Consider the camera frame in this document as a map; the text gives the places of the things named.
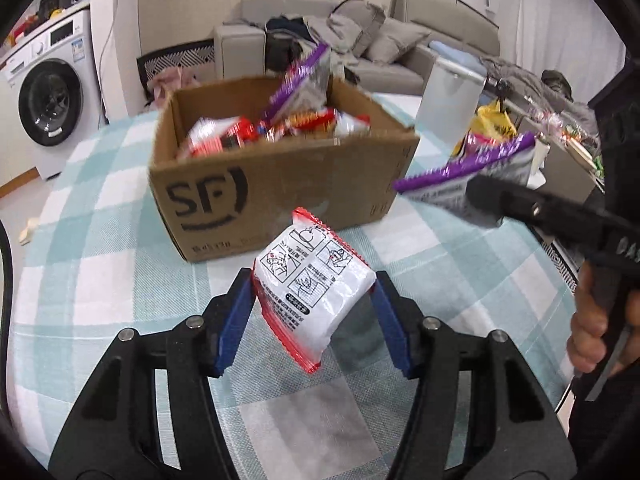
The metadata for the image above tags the pile of snack packets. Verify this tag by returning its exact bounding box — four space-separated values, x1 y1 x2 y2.
177 108 373 161

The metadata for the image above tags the brown cardboard box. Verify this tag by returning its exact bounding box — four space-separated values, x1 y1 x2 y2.
148 75 421 262

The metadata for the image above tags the purple snack packet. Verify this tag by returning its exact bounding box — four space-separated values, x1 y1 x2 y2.
393 132 537 226
265 42 333 133

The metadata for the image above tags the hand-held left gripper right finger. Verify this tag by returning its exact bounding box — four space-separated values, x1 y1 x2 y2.
372 270 577 480

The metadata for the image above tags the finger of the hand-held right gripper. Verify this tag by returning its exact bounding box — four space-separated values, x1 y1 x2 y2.
465 174 609 252

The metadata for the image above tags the pink plastic bag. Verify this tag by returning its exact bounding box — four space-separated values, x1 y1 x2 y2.
149 67 198 111

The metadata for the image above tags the white red noodle snack packet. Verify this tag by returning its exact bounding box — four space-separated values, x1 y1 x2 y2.
251 207 377 375

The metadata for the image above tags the grey cushion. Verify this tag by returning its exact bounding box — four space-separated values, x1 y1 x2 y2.
327 0 387 54
367 19 431 64

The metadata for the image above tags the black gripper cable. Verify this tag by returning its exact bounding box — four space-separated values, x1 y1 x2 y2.
0 220 15 321

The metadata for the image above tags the black patterned basket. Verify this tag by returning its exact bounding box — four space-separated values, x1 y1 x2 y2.
136 40 217 97

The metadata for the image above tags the person's right hand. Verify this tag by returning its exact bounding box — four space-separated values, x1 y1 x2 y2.
566 261 623 375

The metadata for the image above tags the grey cloth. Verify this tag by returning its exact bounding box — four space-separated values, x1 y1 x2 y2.
481 57 599 122

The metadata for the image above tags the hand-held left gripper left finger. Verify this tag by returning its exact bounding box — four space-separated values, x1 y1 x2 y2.
47 267 254 480

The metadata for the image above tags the white canister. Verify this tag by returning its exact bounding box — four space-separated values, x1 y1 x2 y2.
415 57 483 147

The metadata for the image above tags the white washing machine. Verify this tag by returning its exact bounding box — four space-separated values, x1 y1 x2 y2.
0 7 108 181

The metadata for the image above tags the teal checked tablecloth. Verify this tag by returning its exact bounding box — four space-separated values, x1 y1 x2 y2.
5 92 581 480

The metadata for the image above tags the grey sofa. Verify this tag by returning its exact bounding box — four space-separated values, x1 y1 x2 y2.
215 0 501 97

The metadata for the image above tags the black jacket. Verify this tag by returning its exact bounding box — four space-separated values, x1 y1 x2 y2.
265 16 321 78

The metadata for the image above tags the yellow bag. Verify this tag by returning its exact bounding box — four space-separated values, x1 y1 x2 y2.
472 102 517 144

